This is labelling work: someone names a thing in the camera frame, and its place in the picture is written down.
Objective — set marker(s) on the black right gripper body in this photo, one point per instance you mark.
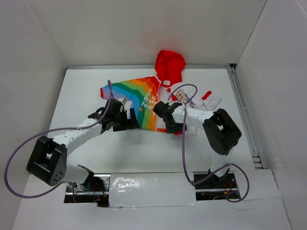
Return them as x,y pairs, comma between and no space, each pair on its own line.
173,127

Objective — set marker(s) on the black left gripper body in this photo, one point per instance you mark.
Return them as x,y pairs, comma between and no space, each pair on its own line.
120,122

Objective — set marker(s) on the rainbow white red kids jacket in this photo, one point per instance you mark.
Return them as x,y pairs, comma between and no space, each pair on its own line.
166,86

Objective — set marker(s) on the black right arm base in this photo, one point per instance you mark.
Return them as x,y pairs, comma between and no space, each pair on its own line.
215,189

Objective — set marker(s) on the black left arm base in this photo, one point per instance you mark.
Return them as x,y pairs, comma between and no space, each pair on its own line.
95,189

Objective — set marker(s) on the silver taped front panel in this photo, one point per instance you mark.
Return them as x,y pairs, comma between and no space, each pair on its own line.
150,190

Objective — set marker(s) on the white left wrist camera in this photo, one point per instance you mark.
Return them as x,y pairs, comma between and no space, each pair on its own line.
126,104

